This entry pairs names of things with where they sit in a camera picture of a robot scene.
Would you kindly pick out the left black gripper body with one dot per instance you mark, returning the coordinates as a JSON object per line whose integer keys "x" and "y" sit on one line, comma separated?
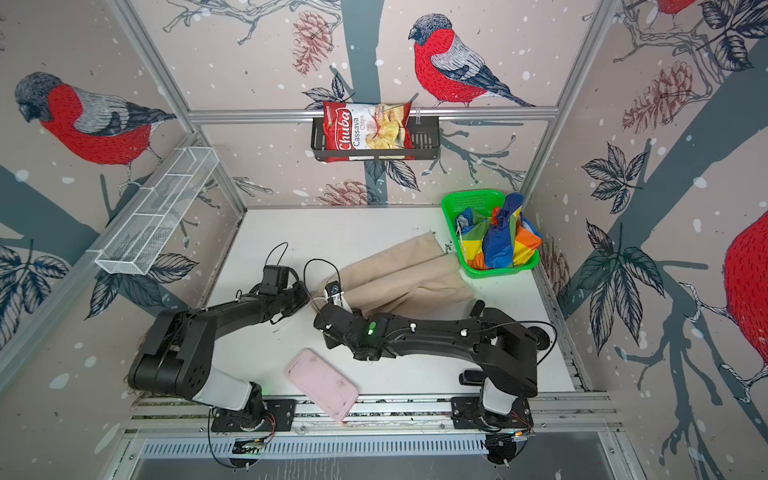
{"x": 293, "y": 298}

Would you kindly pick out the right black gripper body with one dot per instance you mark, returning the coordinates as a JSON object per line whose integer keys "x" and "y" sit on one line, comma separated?
{"x": 330, "y": 344}

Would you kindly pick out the beige shorts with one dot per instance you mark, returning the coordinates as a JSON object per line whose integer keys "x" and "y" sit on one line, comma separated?
{"x": 412, "y": 278}

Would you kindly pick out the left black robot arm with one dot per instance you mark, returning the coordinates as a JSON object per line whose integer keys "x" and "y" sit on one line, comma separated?
{"x": 176, "y": 358}

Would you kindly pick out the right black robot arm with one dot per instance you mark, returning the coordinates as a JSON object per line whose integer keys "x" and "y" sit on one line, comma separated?
{"x": 390, "y": 353}

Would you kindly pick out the multicoloured shorts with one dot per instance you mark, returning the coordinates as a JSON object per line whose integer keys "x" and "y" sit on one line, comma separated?
{"x": 496, "y": 235}

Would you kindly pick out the pink plastic tray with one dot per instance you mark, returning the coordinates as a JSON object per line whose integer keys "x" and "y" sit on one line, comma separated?
{"x": 323, "y": 384}

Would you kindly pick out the small black device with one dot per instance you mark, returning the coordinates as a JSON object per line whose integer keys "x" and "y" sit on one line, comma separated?
{"x": 472, "y": 378}

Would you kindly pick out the red cassava chips bag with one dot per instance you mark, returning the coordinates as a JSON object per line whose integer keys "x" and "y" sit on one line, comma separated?
{"x": 352, "y": 127}

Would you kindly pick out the green plastic basket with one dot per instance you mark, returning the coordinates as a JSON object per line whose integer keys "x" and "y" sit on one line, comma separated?
{"x": 458, "y": 201}

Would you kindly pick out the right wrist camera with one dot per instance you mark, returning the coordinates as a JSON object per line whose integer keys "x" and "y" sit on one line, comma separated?
{"x": 334, "y": 294}

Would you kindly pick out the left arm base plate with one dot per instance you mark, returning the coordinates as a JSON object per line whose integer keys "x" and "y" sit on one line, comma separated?
{"x": 267, "y": 415}

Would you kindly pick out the white wire wall basket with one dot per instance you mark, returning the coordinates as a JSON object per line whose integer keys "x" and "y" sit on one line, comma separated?
{"x": 142, "y": 237}

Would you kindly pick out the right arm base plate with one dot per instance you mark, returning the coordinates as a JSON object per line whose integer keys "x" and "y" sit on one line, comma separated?
{"x": 467, "y": 413}

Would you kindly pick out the black wire wall basket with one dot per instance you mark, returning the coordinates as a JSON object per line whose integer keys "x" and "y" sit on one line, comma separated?
{"x": 424, "y": 135}

